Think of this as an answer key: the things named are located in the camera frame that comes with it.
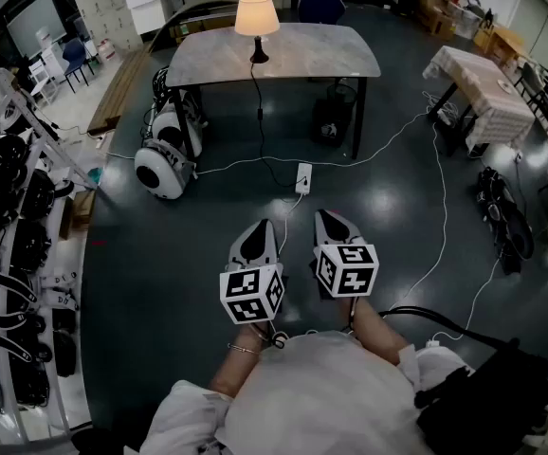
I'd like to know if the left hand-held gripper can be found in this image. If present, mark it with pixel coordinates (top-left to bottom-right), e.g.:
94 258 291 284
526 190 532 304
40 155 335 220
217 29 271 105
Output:
219 218 286 325

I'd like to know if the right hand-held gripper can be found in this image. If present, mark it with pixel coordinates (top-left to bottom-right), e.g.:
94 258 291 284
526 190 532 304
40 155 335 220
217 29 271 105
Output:
308 209 380 300

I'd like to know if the table lamp with cream shade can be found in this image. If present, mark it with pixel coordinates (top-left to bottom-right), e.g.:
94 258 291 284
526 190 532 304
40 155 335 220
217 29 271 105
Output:
233 0 282 64

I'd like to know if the person's right forearm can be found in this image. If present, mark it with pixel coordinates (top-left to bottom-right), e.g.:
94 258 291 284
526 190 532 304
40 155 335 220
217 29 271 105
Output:
344 296 415 367

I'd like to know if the person's left forearm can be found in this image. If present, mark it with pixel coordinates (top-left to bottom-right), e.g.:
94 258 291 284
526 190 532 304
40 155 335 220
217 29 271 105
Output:
209 322 275 400

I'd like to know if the white power strip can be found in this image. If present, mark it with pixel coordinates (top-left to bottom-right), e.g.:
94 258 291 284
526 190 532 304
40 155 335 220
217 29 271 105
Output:
294 162 314 195

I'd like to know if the white wheeled robot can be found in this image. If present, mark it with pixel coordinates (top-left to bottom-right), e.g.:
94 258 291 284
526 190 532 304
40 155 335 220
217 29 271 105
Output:
134 65 209 201

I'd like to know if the person's white shirt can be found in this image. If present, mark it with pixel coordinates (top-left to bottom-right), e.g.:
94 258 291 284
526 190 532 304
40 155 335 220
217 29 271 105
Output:
139 331 475 455

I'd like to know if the black waste bin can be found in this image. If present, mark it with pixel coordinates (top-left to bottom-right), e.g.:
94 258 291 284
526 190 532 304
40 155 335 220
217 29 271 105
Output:
311 82 358 149

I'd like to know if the black backpack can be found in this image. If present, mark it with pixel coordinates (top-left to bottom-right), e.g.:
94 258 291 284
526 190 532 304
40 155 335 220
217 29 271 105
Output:
475 167 536 276

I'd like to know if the grey stone-look table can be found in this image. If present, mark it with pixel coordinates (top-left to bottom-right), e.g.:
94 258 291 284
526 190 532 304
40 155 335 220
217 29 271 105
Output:
165 22 382 160

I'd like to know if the stack of wooden planks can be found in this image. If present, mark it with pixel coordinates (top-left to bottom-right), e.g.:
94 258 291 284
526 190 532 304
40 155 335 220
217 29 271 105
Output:
86 47 155 137

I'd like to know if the table with checked cloth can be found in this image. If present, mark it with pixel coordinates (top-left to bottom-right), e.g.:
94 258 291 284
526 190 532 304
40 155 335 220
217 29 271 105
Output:
422 45 538 156

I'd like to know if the row of black headsets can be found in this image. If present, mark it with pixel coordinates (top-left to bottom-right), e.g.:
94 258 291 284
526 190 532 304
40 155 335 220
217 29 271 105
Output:
0 133 79 410

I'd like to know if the white metal shelving rack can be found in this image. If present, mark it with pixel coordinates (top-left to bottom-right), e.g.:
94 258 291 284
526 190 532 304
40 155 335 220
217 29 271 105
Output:
0 30 100 445

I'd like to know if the black metal chair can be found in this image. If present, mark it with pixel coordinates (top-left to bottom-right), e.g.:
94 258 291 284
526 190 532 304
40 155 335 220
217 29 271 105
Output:
514 62 548 137

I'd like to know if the dark blue chair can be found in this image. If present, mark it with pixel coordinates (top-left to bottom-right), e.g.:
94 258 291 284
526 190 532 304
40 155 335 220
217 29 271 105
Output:
297 0 347 26

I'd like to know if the blue chair with black legs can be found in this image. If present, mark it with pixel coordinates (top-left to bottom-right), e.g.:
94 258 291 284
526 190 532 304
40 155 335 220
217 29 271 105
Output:
61 37 96 94

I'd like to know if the pile of cardboard boxes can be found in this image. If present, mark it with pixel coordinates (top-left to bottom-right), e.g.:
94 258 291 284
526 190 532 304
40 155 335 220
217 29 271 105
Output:
415 0 484 41

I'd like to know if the white chair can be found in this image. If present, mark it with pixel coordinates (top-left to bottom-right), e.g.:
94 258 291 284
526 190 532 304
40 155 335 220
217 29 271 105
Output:
27 58 61 108

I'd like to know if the grey locker cabinet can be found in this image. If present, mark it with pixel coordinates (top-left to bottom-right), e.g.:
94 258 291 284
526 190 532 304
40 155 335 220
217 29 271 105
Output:
68 0 143 52

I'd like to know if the white power strip cable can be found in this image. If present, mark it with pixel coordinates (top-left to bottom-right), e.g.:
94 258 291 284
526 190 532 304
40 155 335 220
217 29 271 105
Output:
277 191 305 257

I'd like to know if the long white floor cable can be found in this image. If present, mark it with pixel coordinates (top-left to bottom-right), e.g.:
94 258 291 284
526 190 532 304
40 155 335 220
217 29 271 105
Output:
105 109 432 176

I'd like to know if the white looping floor cable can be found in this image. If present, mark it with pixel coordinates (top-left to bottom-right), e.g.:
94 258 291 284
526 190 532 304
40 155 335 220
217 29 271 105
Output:
381 120 502 348

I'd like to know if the black lamp cable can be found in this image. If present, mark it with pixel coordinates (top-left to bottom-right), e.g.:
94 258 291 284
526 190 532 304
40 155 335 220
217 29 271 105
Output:
249 62 309 190

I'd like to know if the black bag with strap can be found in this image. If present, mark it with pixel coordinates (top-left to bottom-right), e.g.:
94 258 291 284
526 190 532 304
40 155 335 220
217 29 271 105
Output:
378 305 548 455

